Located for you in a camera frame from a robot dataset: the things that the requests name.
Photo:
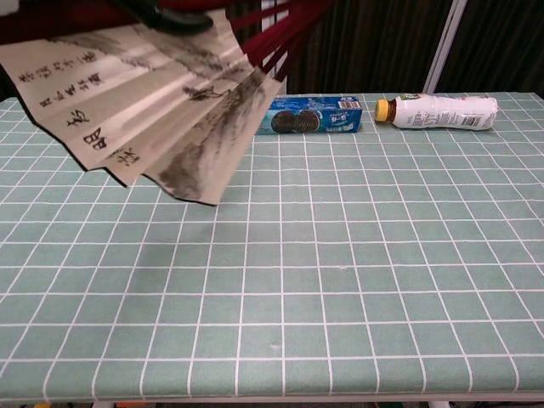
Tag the dark ribbed curtain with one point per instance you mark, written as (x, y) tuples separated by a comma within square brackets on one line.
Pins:
[(374, 42)]

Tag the white slanted frame post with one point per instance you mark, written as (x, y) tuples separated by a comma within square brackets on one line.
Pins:
[(444, 47)]

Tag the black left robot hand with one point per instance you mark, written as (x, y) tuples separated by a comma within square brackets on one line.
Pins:
[(178, 22)]

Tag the green checked tablecloth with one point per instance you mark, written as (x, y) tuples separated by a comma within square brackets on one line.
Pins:
[(340, 276)]

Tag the blue Oreo cookie box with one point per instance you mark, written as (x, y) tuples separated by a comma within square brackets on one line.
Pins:
[(323, 117)]

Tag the red ribbed paper folding fan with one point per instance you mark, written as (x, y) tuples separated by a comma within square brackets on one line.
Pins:
[(149, 106)]

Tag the white bottle with yellow cap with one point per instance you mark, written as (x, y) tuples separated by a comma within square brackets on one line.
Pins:
[(442, 111)]

